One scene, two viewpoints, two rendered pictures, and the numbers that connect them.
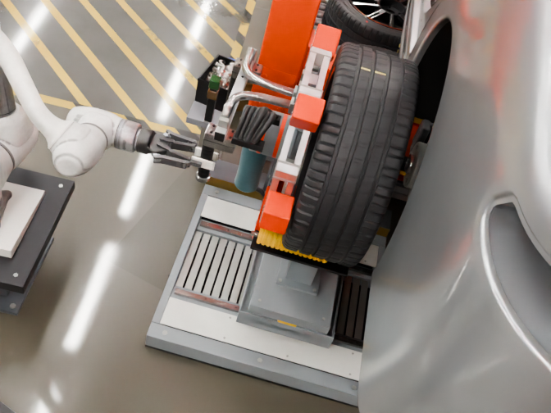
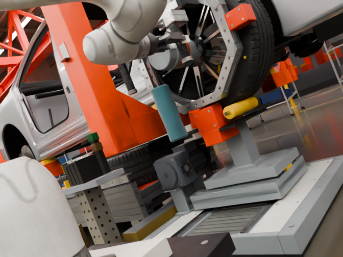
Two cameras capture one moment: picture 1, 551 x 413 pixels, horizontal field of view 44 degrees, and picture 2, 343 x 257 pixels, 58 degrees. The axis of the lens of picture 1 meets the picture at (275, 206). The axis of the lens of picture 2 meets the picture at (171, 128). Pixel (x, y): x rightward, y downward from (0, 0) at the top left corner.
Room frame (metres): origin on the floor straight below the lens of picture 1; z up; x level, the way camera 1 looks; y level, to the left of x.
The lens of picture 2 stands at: (0.72, 1.18, 0.54)
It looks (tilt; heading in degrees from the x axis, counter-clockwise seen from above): 0 degrees down; 314
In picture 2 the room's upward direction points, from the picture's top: 22 degrees counter-clockwise
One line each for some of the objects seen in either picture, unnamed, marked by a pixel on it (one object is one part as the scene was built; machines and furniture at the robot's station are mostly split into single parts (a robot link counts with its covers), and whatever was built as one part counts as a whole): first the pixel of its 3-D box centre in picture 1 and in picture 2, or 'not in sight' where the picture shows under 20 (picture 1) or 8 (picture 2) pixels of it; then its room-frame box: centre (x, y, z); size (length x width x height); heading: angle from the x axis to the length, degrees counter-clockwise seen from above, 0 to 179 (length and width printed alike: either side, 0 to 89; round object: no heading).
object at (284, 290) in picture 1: (305, 258); (242, 146); (1.61, -0.16, 0.32); 0.40 x 0.30 x 0.28; 2
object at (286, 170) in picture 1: (293, 140); (182, 52); (1.60, 0.01, 0.85); 0.54 x 0.07 x 0.54; 2
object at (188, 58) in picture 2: (206, 159); (180, 42); (1.42, 0.24, 0.83); 0.04 x 0.04 x 0.16
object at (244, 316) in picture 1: (296, 277); (247, 183); (1.66, -0.16, 0.13); 0.50 x 0.36 x 0.10; 2
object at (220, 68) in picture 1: (221, 82); (84, 168); (2.20, 0.36, 0.51); 0.20 x 0.14 x 0.13; 172
